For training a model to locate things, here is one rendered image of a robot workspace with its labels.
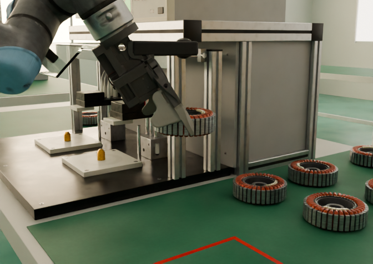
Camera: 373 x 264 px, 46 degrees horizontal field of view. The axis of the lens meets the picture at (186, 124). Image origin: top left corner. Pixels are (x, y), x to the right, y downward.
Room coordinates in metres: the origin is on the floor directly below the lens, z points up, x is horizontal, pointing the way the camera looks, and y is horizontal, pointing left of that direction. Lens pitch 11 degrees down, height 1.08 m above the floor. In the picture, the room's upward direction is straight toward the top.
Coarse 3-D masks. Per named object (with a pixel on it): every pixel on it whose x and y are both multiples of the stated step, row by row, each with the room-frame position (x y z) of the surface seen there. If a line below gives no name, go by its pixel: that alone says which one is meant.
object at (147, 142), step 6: (144, 138) 1.10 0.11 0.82; (150, 138) 1.09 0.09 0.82; (156, 138) 1.09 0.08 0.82; (162, 138) 1.10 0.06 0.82; (144, 144) 1.10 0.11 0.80; (150, 144) 1.08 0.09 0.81; (162, 144) 1.10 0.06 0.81; (144, 150) 1.11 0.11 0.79; (150, 150) 1.08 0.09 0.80; (162, 150) 1.10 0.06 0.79; (144, 156) 1.11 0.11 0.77; (150, 156) 1.08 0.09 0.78; (156, 156) 1.09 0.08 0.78; (162, 156) 1.10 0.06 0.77
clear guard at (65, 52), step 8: (56, 48) 0.95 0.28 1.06; (64, 48) 0.91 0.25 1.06; (72, 48) 0.87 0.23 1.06; (80, 48) 0.84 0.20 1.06; (64, 56) 0.87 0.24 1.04; (72, 56) 0.84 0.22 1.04; (48, 64) 0.90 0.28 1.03; (56, 64) 0.86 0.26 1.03; (64, 64) 0.83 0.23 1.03; (40, 72) 0.89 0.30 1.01; (48, 72) 0.86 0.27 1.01; (56, 72) 0.83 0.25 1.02
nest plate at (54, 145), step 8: (56, 136) 1.29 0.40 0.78; (72, 136) 1.29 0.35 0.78; (80, 136) 1.29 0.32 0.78; (88, 136) 1.29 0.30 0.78; (40, 144) 1.21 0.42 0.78; (48, 144) 1.19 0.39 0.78; (56, 144) 1.19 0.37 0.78; (64, 144) 1.19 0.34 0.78; (72, 144) 1.19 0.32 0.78; (80, 144) 1.19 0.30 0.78; (88, 144) 1.20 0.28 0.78; (96, 144) 1.21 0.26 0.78; (48, 152) 1.15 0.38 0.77; (56, 152) 1.15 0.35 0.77
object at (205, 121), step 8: (192, 112) 0.80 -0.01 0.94; (200, 112) 0.79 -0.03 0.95; (208, 112) 0.76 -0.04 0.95; (192, 120) 0.71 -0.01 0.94; (200, 120) 0.72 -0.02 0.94; (208, 120) 0.73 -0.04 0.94; (160, 128) 0.73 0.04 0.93; (168, 128) 0.72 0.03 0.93; (176, 128) 0.71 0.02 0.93; (184, 128) 0.71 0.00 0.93; (200, 128) 0.72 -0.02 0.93; (208, 128) 0.73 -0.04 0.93; (176, 136) 0.72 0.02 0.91; (192, 136) 0.72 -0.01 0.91
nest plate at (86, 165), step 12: (72, 156) 1.07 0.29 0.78; (84, 156) 1.07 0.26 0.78; (96, 156) 1.07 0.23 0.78; (108, 156) 1.07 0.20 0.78; (120, 156) 1.07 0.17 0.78; (72, 168) 1.00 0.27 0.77; (84, 168) 0.97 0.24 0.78; (96, 168) 0.97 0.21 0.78; (108, 168) 0.97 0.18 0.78; (120, 168) 0.99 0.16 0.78; (132, 168) 1.01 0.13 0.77
